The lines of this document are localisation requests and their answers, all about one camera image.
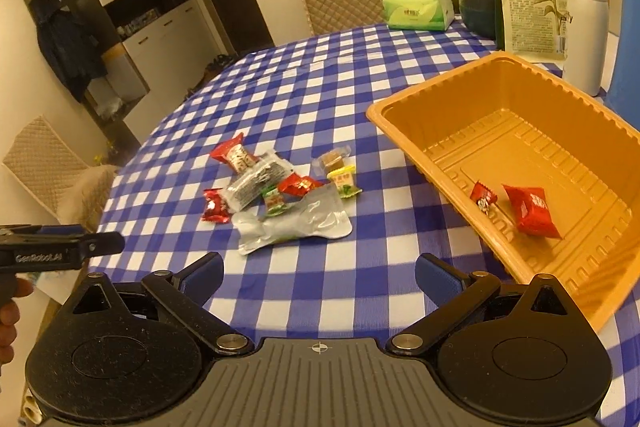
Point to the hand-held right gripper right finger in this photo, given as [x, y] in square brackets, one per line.
[435, 277]

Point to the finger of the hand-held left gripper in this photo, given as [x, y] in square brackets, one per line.
[55, 230]
[102, 243]

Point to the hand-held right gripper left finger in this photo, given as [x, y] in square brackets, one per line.
[207, 272]

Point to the green white candy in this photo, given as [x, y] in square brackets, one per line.
[274, 203]

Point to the clear dark seaweed packet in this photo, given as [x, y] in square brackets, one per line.
[255, 182]

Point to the silver foil pouch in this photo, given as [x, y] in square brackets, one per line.
[300, 227]

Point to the bright red snack packet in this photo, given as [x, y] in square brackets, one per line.
[297, 185]

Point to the orange plastic tray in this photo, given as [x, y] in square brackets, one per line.
[500, 117]

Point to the person's left hand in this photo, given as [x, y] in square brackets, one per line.
[12, 322]

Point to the small dark red packet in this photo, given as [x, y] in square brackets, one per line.
[215, 205]

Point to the small red white candy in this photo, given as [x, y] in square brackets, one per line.
[482, 197]

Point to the large red snack packet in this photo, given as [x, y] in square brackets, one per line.
[530, 209]

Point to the red white snack packet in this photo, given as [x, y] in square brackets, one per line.
[232, 154]

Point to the yellow green candy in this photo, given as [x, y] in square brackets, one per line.
[344, 182]

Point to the brown candy in clear wrapper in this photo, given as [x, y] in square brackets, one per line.
[330, 159]

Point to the dark hanging jacket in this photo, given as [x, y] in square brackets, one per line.
[70, 47]

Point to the white cabinet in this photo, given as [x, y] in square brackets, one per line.
[165, 32]

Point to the blue white checkered tablecloth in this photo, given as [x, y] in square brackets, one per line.
[325, 82]

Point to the green tissue box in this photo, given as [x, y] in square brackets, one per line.
[415, 7]

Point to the white thermos bottle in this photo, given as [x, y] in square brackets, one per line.
[585, 37]

